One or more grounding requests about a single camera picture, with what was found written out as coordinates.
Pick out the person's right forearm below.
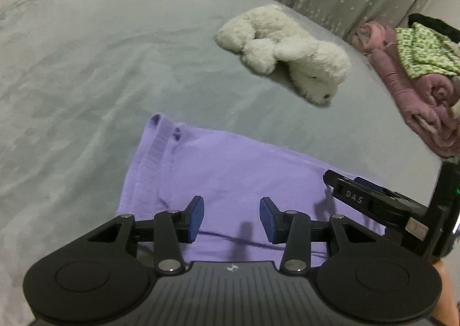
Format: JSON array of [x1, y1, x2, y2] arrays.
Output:
[[431, 259, 460, 326]]

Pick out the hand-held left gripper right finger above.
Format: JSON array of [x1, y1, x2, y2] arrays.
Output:
[[259, 197, 374, 274]]

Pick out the purple pants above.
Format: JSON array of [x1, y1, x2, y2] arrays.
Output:
[[117, 113, 387, 269]]

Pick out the mauve folded quilt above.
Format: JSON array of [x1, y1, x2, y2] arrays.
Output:
[[350, 22, 460, 157]]

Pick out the grey bed cover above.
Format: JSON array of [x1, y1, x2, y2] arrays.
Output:
[[0, 0, 444, 326]]

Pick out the black garment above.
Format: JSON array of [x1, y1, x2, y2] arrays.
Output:
[[408, 13, 460, 42]]

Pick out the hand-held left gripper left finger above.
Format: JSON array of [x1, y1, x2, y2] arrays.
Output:
[[88, 196, 205, 274]]

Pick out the green patterned cloth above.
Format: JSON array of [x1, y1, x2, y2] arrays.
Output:
[[395, 22, 460, 79]]

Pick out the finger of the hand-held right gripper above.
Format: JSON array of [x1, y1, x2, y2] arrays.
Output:
[[354, 177, 384, 193], [323, 169, 372, 213]]

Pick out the white plush dog toy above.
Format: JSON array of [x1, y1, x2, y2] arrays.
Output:
[[215, 4, 352, 107]]

